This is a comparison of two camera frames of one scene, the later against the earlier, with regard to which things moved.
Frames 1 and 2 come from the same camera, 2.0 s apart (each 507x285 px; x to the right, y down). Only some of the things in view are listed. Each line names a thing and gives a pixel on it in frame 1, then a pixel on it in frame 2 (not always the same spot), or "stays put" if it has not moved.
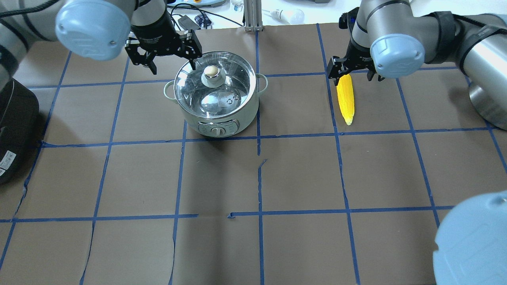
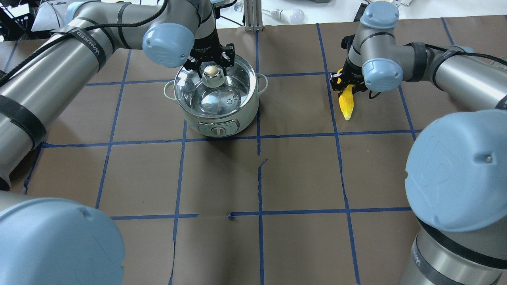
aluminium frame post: (252, 10) stays put
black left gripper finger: (151, 64) -> (198, 69)
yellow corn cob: (346, 97) stays put
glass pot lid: (223, 83) stays put
